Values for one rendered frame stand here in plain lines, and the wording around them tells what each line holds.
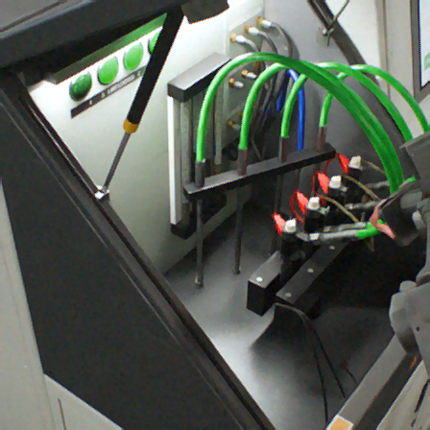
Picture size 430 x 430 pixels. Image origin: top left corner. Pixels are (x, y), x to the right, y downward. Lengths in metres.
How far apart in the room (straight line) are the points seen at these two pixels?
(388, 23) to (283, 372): 0.70
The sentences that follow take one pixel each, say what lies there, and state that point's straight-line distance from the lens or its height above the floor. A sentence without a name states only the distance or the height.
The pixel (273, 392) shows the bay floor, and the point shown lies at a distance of 1.40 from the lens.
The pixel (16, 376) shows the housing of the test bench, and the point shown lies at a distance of 1.62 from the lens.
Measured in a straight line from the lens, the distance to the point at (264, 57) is 1.15.
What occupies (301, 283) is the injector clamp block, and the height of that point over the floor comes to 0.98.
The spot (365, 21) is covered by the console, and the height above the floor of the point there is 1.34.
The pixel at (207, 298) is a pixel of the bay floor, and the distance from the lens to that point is 1.54.
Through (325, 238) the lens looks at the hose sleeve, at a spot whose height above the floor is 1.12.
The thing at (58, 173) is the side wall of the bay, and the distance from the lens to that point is 1.03.
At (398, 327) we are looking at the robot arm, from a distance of 0.61.
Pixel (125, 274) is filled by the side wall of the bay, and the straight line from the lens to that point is 1.05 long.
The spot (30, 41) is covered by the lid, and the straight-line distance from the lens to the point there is 0.90.
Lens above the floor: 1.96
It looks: 41 degrees down
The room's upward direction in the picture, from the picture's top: 1 degrees clockwise
